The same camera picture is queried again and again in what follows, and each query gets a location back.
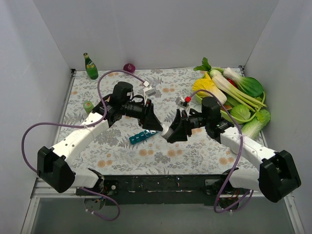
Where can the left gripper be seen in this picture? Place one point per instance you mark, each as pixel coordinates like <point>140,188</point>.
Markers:
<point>146,114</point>

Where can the bok choy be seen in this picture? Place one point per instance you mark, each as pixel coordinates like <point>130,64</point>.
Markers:
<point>247,85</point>

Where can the red pepper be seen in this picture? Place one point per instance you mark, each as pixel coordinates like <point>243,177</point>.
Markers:
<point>232,82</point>

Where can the white pill bottle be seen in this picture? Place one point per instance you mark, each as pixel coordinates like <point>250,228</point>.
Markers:
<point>166,132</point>

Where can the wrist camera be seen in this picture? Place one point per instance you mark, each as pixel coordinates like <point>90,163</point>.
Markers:
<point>182,103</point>
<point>149,91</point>

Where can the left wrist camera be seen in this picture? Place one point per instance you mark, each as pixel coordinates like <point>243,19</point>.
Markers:
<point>149,91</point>

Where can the parsley leaf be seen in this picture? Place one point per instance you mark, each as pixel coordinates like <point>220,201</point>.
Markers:
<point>205,66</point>

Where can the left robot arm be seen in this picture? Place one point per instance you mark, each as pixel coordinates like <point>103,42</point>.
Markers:
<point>54,164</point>

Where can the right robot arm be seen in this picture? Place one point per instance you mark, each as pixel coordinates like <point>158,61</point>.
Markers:
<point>276,175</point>

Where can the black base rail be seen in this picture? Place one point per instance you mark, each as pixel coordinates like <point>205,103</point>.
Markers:
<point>162,189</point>

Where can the yellow napa cabbage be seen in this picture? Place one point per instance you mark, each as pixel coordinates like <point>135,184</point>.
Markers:
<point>206,83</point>

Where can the green basket tray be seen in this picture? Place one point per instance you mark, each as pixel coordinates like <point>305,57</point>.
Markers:
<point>198,97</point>

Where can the green glass bottle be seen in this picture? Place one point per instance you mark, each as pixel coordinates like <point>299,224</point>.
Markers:
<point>90,67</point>

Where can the green can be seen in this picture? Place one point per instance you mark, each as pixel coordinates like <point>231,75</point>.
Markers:
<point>88,106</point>

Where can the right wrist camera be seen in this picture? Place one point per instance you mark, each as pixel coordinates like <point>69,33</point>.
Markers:
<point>182,103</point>

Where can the teal pill organizer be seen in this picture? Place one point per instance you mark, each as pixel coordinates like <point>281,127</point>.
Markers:
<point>142,136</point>

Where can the purple onion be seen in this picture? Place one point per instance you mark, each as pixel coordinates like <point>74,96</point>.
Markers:
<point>129,68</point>

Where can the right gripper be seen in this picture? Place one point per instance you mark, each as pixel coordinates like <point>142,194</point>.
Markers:
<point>185,125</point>

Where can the green lettuce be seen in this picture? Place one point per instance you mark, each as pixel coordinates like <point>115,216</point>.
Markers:
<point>240,112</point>

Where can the floral table mat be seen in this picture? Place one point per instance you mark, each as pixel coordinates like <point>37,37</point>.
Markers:
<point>111,153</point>

